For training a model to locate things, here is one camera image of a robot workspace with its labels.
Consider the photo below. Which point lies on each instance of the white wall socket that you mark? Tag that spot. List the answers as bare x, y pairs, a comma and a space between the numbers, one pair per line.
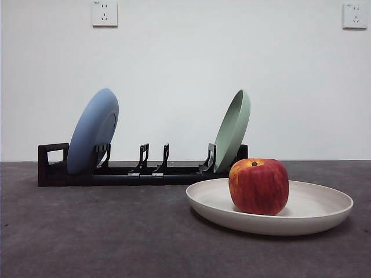
105, 14
355, 16

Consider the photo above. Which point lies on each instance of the black plate rack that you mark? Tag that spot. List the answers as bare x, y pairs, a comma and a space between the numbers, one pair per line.
69, 178

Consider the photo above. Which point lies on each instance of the cream yellow plate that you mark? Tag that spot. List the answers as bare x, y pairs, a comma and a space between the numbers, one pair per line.
207, 202

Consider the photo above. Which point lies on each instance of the red apple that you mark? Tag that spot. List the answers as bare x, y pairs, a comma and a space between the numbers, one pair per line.
259, 188

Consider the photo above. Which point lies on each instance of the blue plate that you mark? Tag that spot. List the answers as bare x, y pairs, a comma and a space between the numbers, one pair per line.
89, 130

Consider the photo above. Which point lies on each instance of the pale green plate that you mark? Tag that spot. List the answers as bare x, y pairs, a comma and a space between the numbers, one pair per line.
231, 130

